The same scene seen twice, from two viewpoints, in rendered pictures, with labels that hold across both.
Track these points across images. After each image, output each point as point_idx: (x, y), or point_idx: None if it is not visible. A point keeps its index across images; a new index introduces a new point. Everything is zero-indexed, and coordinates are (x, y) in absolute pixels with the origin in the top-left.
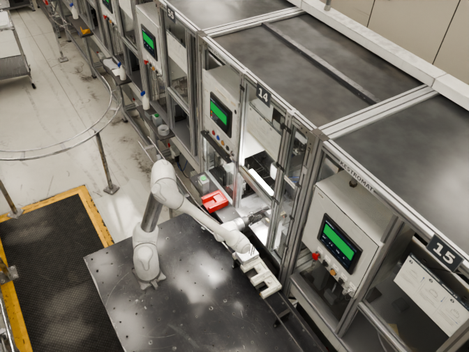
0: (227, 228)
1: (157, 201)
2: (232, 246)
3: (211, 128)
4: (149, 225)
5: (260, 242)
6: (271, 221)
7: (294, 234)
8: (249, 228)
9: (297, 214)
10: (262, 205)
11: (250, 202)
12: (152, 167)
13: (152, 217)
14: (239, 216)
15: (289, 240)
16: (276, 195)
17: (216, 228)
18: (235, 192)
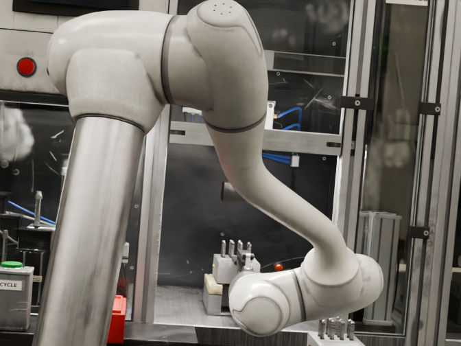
0: (274, 275)
1: (133, 170)
2: (356, 275)
3: (7, 60)
4: (103, 333)
5: (303, 341)
6: (346, 199)
7: (445, 156)
8: (239, 337)
9: (448, 78)
10: (223, 261)
11: (155, 309)
12: (68, 36)
13: (114, 277)
14: (186, 325)
15: (432, 195)
16: (360, 85)
17: (319, 213)
18: (153, 241)
